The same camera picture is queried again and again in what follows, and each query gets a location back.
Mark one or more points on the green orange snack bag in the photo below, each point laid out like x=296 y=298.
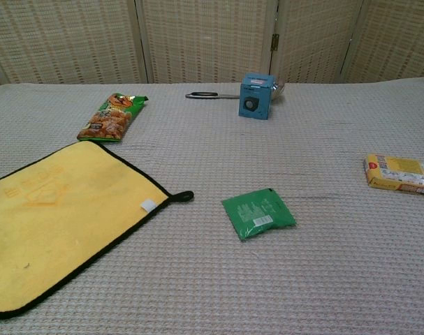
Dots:
x=108 y=117

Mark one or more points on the yellow cloth with black trim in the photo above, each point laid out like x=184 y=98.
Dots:
x=58 y=216

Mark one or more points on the white woven tablecloth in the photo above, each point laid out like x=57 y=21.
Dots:
x=204 y=157

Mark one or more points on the green foil sachet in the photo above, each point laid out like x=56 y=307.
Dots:
x=257 y=213

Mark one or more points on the small blue cardboard box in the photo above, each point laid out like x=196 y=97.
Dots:
x=255 y=101

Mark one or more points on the beige woven folding screen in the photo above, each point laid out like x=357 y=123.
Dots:
x=204 y=38

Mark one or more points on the brass screen hinge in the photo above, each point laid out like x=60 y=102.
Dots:
x=275 y=41

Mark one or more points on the yellow flat food box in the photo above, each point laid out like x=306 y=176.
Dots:
x=400 y=174

